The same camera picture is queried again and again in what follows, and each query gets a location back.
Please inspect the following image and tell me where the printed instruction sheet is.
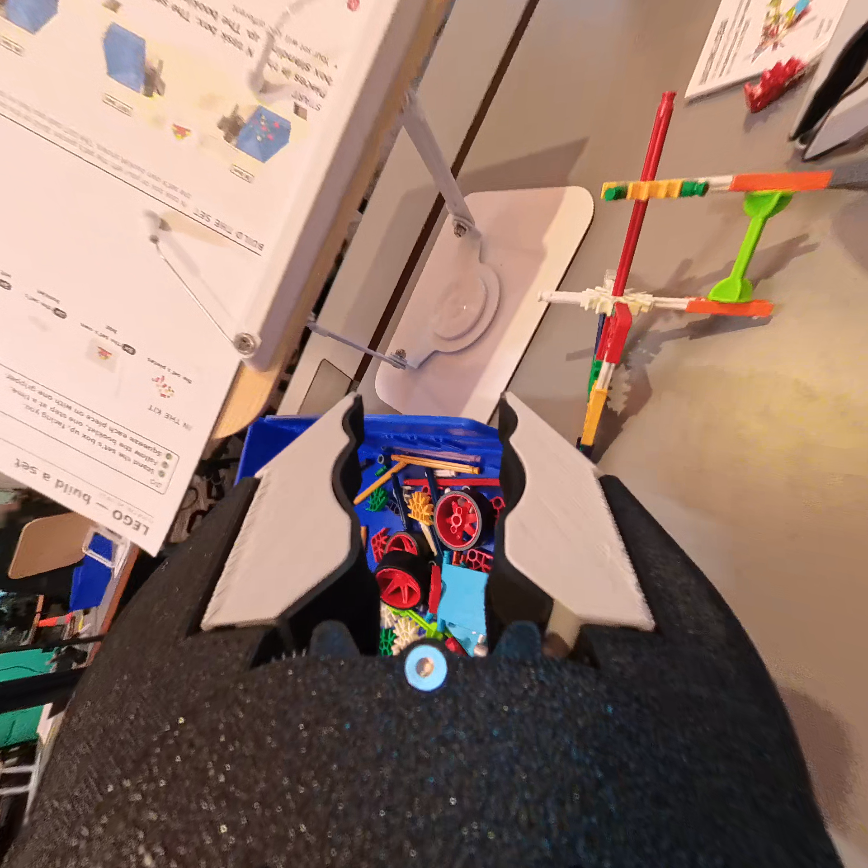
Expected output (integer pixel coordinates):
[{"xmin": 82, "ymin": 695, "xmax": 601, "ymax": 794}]
[{"xmin": 0, "ymin": 0, "xmax": 401, "ymax": 557}]

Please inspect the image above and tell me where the light blue panel piece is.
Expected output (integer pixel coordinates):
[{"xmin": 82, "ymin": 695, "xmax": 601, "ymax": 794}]
[{"xmin": 437, "ymin": 556, "xmax": 491, "ymax": 652}]

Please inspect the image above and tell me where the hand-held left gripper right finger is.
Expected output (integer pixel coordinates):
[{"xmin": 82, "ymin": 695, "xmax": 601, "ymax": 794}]
[{"xmin": 497, "ymin": 392, "xmax": 656, "ymax": 656}]

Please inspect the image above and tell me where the white document stand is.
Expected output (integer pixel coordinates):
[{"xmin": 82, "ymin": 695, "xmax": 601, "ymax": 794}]
[{"xmin": 0, "ymin": 0, "xmax": 595, "ymax": 557}]

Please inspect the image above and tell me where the pile of colourful construction pieces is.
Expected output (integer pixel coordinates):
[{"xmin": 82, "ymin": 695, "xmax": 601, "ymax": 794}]
[{"xmin": 353, "ymin": 448, "xmax": 507, "ymax": 658}]

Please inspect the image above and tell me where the illustrated instruction booklet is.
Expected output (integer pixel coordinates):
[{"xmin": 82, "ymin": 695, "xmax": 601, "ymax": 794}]
[{"xmin": 685, "ymin": 0, "xmax": 849, "ymax": 100}]

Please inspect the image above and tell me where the red wheel with black tyre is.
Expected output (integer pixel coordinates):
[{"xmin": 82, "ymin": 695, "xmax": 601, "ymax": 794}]
[
  {"xmin": 434, "ymin": 487, "xmax": 499, "ymax": 549},
  {"xmin": 375, "ymin": 532, "xmax": 436, "ymax": 609}
]

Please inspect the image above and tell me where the colourful construction toy model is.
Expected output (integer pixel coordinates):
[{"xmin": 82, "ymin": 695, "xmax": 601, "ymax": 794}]
[{"xmin": 539, "ymin": 91, "xmax": 834, "ymax": 452}]

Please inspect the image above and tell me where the red connector piece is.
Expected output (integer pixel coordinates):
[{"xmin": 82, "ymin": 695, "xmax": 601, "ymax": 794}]
[{"xmin": 744, "ymin": 58, "xmax": 809, "ymax": 113}]

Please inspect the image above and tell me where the blue parts bin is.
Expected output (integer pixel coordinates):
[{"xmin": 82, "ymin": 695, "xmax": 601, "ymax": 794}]
[{"xmin": 234, "ymin": 414, "xmax": 507, "ymax": 659}]

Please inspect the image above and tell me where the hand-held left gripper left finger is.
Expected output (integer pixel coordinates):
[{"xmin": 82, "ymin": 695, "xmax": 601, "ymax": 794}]
[{"xmin": 200, "ymin": 392, "xmax": 365, "ymax": 632}]

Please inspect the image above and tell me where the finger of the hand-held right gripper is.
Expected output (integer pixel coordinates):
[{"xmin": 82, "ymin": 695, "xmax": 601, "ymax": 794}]
[
  {"xmin": 802, "ymin": 91, "xmax": 868, "ymax": 164},
  {"xmin": 790, "ymin": 0, "xmax": 868, "ymax": 145}
]

